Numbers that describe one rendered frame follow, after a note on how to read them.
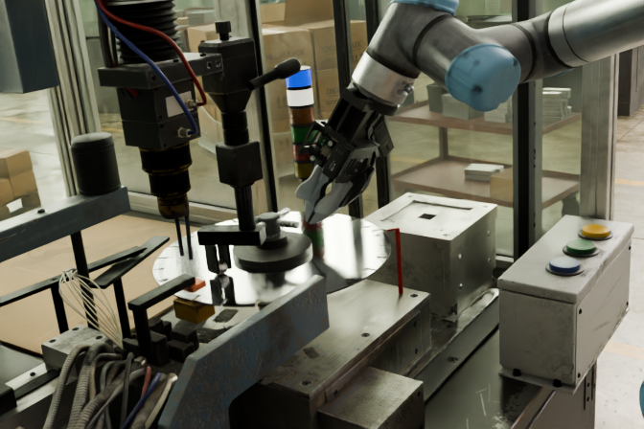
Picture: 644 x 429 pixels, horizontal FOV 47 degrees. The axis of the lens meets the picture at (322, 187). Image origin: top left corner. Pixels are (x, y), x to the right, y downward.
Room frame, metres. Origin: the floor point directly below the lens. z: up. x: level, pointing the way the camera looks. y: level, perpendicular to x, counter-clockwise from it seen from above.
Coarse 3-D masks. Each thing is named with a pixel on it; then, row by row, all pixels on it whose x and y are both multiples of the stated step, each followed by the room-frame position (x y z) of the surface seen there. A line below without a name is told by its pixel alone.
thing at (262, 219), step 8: (288, 208) 1.01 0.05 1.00; (256, 216) 0.98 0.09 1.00; (264, 216) 0.97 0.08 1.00; (272, 216) 0.96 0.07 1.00; (280, 216) 0.98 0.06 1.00; (264, 224) 0.95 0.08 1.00; (272, 224) 0.96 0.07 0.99; (280, 224) 0.95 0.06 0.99; (288, 224) 0.95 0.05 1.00; (296, 224) 0.94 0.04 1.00; (272, 232) 0.96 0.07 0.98; (280, 232) 0.97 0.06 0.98
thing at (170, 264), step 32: (224, 224) 1.10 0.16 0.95; (256, 224) 1.09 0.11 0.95; (320, 224) 1.06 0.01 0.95; (352, 224) 1.05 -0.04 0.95; (160, 256) 0.99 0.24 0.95; (320, 256) 0.94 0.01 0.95; (352, 256) 0.93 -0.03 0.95; (384, 256) 0.92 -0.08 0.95; (224, 288) 0.86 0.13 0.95; (256, 288) 0.85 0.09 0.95; (288, 288) 0.84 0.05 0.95
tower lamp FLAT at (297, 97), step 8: (288, 88) 1.26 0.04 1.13; (296, 88) 1.26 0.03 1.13; (304, 88) 1.25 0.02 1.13; (288, 96) 1.26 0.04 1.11; (296, 96) 1.25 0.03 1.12; (304, 96) 1.25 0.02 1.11; (312, 96) 1.27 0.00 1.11; (288, 104) 1.26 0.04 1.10; (296, 104) 1.25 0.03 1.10; (304, 104) 1.25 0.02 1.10
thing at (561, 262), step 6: (558, 258) 0.96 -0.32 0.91; (564, 258) 0.96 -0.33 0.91; (570, 258) 0.96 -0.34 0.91; (552, 264) 0.94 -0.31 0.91; (558, 264) 0.94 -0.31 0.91; (564, 264) 0.93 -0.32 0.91; (570, 264) 0.93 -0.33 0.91; (576, 264) 0.93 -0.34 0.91; (558, 270) 0.93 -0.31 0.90; (564, 270) 0.93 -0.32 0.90; (570, 270) 0.92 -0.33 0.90; (576, 270) 0.93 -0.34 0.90
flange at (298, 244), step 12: (264, 240) 0.95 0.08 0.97; (276, 240) 0.95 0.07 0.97; (288, 240) 0.98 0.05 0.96; (300, 240) 0.98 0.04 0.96; (240, 252) 0.95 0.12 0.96; (252, 252) 0.95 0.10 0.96; (264, 252) 0.94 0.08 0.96; (276, 252) 0.94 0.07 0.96; (288, 252) 0.94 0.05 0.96; (300, 252) 0.94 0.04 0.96; (252, 264) 0.92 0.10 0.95; (264, 264) 0.92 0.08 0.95; (276, 264) 0.92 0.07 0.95
